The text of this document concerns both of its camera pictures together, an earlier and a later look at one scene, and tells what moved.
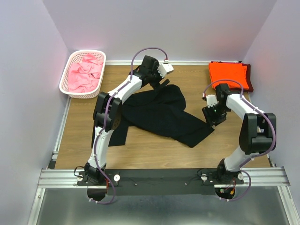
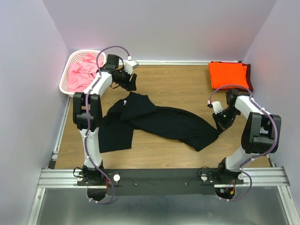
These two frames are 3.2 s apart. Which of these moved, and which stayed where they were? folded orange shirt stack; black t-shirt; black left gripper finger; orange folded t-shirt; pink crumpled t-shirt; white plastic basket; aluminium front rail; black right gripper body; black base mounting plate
Moved: black right gripper body; black t-shirt; black left gripper finger
Stayed: black base mounting plate; aluminium front rail; pink crumpled t-shirt; folded orange shirt stack; white plastic basket; orange folded t-shirt
